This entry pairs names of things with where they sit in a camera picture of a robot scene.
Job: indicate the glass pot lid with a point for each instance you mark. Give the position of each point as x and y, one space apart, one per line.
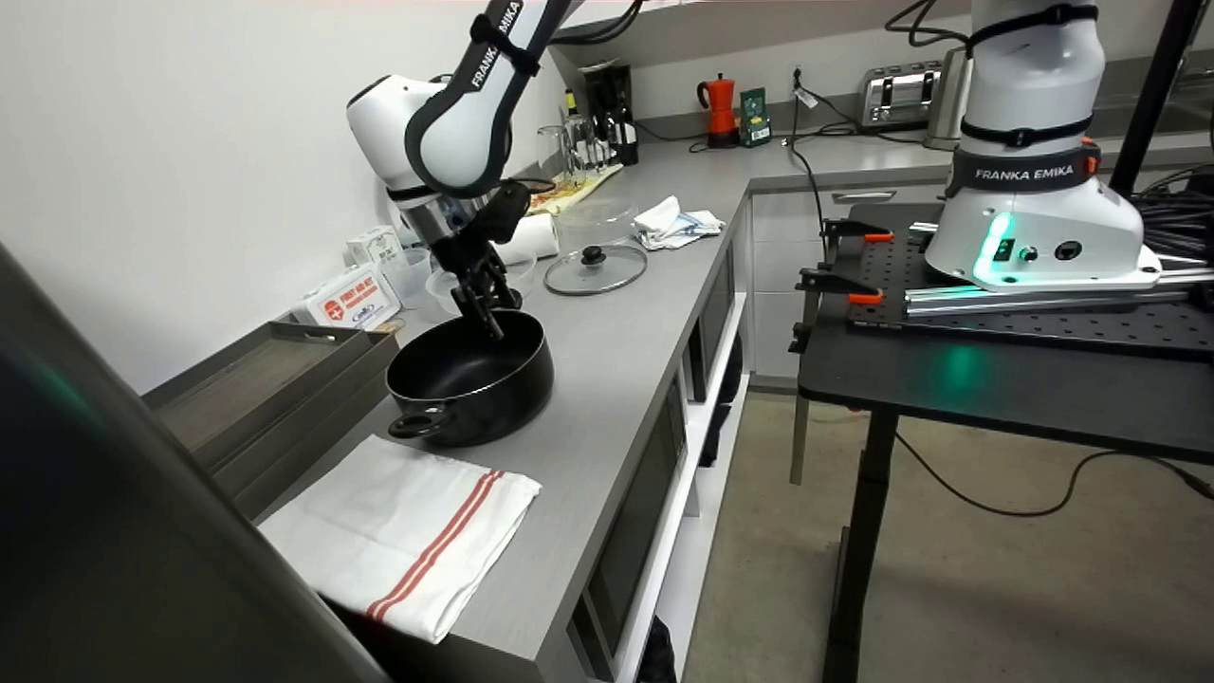
597 270

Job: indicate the white box with red label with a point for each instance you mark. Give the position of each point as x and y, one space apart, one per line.
353 301

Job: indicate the orange handled clamp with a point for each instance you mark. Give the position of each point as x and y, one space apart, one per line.
835 291

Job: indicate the red moka pot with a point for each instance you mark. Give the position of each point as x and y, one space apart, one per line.
720 99

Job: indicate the black coffee machine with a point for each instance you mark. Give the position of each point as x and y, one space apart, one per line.
611 109

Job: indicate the white towel with blue stripes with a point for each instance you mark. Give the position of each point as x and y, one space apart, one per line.
670 225

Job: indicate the black cooking pot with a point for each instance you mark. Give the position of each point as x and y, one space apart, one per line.
461 384

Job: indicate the clear plastic container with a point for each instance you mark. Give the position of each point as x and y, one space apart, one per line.
529 239

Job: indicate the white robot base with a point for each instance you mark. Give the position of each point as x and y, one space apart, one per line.
1027 203

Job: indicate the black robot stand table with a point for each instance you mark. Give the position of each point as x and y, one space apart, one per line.
1117 404

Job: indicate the grey kitchen counter cabinet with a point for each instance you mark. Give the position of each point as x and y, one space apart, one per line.
619 531

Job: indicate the white towel with red stripes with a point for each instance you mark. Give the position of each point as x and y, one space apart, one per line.
400 538

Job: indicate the green box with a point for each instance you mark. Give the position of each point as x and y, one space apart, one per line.
753 118

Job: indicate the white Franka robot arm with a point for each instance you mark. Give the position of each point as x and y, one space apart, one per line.
442 148

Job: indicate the grey stacked trays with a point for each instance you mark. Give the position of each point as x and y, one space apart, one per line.
267 409

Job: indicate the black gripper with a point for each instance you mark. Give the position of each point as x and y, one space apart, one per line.
463 239

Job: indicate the silver toaster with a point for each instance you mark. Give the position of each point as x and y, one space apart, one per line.
901 98

